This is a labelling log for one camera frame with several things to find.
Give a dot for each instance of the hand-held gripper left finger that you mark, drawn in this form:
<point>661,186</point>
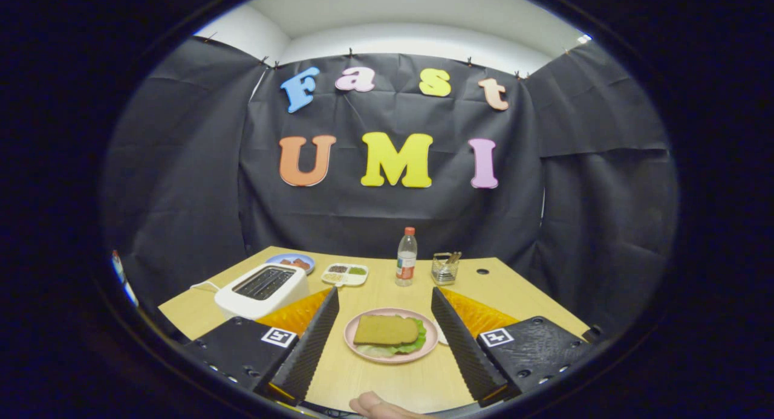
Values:
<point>308,352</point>

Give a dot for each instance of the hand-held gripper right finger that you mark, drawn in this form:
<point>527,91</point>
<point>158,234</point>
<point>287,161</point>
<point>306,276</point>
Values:
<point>462,352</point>

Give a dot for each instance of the green lettuce leaf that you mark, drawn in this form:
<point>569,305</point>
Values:
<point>417,345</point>

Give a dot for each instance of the plain brown toast slice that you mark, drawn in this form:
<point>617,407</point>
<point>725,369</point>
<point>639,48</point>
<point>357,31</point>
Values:
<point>387,329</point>

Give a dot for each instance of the pink round plate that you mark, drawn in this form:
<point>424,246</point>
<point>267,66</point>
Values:
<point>351,334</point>

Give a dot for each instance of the white divided dish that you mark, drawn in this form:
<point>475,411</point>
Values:
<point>344,280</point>

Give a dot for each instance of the metal mesh utensil holder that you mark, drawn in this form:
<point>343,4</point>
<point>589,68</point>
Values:
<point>444,272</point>

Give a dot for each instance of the brown meat patty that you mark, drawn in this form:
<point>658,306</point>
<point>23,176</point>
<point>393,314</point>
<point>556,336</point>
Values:
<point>287,263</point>
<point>302,265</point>

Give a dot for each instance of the white toaster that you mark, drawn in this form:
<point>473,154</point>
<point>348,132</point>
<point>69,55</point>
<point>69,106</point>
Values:
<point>233,301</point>

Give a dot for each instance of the brown wooden stick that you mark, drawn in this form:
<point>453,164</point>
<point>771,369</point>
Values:
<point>454,257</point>

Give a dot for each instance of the blue round plate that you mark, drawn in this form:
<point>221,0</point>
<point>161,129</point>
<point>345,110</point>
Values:
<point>275,259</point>

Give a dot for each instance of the clear water bottle red cap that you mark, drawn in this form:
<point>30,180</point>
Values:
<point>406,265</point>

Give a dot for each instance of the black backdrop cloth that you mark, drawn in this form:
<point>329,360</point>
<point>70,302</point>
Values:
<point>393,219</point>

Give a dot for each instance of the black table edge bracket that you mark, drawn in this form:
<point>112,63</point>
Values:
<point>594,333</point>

